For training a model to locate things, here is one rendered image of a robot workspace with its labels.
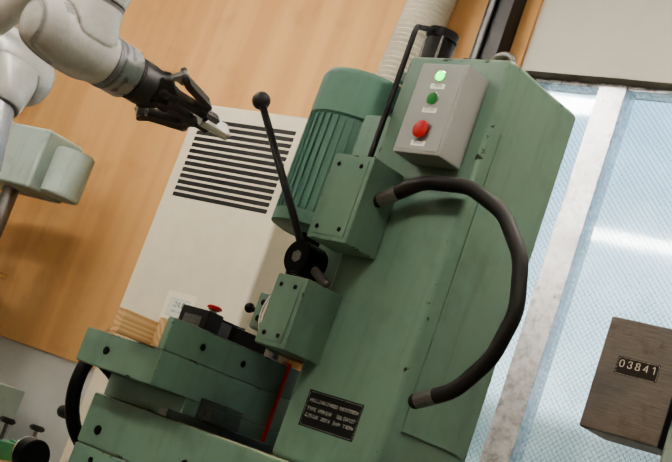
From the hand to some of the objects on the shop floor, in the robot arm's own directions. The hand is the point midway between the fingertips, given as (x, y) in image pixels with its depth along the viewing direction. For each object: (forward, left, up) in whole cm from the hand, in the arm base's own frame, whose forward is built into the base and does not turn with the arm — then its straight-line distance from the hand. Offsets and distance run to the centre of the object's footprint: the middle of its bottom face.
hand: (213, 124), depth 224 cm
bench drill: (-23, +246, -126) cm, 277 cm away
